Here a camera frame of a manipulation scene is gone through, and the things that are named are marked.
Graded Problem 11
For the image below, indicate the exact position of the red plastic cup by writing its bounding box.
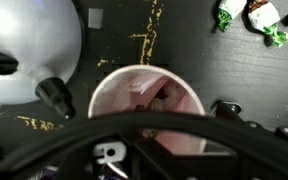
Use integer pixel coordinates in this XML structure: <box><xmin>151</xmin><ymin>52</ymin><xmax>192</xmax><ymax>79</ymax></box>
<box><xmin>87</xmin><ymin>64</ymin><xmax>208</xmax><ymax>157</ymax></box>

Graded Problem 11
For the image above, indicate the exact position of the grey kettle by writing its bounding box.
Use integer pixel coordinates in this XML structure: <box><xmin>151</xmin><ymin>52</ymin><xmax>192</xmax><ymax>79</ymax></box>
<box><xmin>0</xmin><ymin>0</ymin><xmax>82</xmax><ymax>119</ymax></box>

